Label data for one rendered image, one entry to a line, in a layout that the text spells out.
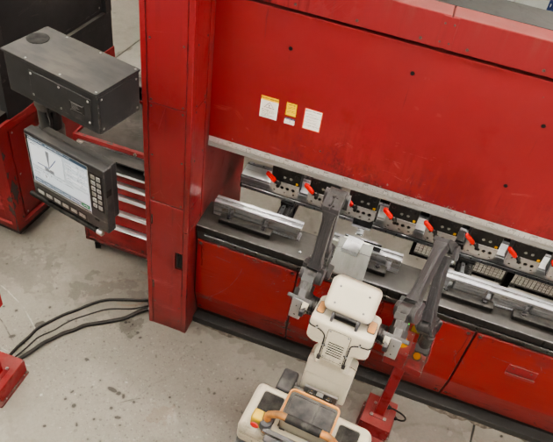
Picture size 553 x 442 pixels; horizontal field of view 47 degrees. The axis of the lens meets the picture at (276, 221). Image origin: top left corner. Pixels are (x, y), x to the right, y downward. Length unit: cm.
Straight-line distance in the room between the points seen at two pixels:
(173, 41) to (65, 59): 43
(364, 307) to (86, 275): 231
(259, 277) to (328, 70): 132
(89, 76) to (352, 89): 108
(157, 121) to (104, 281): 164
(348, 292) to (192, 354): 161
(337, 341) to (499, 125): 111
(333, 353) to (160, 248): 128
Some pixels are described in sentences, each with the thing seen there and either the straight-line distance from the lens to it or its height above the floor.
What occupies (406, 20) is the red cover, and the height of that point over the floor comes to 224.
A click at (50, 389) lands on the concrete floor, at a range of 391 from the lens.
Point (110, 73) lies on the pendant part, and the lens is 259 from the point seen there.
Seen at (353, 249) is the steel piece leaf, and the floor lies 100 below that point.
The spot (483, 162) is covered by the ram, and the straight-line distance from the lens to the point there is 289.
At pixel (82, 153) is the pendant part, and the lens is 275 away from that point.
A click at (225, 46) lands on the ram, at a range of 289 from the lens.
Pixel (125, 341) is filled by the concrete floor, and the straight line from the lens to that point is 404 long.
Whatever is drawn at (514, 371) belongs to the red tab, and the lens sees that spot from 365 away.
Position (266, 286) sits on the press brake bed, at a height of 57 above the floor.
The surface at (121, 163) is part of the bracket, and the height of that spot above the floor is 121.
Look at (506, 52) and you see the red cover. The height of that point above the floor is 222.
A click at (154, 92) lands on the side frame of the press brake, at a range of 291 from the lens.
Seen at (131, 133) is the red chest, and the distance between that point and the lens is 388.
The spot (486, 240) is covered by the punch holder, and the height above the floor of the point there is 129.
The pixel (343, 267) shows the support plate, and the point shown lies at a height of 100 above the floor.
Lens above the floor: 330
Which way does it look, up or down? 44 degrees down
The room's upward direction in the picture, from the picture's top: 9 degrees clockwise
